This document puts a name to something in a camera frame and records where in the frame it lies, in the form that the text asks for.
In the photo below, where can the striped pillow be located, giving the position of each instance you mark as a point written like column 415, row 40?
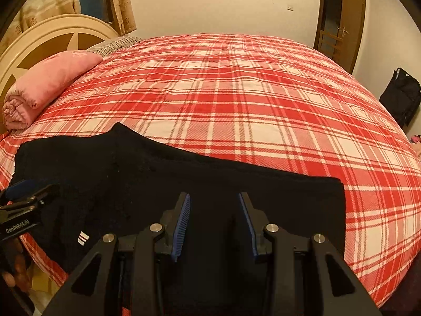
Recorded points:
column 115, row 44

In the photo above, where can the person's left hand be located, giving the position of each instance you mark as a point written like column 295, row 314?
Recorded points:
column 19, row 266

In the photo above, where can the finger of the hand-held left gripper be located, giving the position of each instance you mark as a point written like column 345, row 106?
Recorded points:
column 29, row 200
column 19, row 186

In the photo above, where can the black bag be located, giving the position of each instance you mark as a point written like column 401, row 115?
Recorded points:
column 401, row 98

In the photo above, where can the folded pink blanket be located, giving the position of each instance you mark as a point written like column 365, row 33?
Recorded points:
column 46, row 75

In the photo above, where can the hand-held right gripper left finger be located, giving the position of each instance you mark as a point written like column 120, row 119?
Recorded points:
column 182, row 223

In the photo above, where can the pink cloth item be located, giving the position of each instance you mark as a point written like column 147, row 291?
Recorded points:
column 416, row 139

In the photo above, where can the cream round headboard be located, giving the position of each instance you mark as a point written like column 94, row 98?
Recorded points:
column 49, row 26

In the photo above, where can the black pants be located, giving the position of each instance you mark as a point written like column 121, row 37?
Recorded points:
column 131, row 177

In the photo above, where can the beige floral curtain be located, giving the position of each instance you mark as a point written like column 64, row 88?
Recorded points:
column 49, row 3
column 123, row 6

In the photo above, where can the wooden door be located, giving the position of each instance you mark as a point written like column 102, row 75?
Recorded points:
column 353, row 6

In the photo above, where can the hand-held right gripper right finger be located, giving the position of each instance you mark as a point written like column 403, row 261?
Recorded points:
column 247, row 223

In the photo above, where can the red plaid bed sheet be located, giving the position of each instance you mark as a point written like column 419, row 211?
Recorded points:
column 246, row 89

